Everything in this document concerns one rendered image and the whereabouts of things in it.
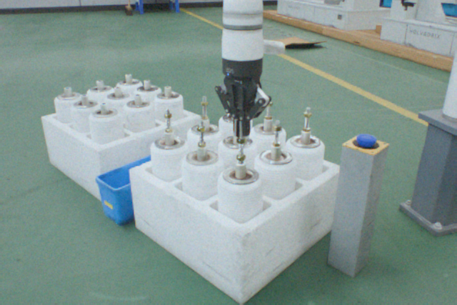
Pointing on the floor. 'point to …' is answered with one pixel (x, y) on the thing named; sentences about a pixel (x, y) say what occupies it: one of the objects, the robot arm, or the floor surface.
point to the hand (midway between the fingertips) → (241, 128)
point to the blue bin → (118, 192)
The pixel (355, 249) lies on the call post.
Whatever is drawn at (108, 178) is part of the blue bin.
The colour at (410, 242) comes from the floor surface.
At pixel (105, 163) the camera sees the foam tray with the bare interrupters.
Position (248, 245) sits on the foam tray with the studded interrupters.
